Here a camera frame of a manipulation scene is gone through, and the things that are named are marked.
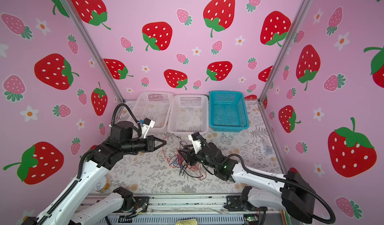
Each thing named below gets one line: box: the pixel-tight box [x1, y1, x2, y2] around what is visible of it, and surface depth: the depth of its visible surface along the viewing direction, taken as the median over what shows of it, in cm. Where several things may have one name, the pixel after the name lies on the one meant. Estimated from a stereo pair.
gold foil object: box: [175, 218, 198, 225], surface depth 66 cm
